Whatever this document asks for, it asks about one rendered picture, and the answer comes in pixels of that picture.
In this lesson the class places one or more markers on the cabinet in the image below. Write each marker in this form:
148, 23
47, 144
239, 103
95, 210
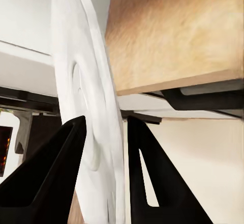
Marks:
213, 111
56, 110

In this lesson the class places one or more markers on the fridge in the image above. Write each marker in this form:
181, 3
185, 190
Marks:
27, 62

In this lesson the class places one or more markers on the countertop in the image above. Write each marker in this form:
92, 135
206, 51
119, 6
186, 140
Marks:
163, 44

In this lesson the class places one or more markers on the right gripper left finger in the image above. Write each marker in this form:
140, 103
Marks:
41, 189

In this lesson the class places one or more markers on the dishwasher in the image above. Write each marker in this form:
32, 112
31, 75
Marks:
226, 96

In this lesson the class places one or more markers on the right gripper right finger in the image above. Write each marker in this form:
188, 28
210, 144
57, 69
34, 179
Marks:
177, 203

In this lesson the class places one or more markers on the saucer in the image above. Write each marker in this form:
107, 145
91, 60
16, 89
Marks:
85, 86

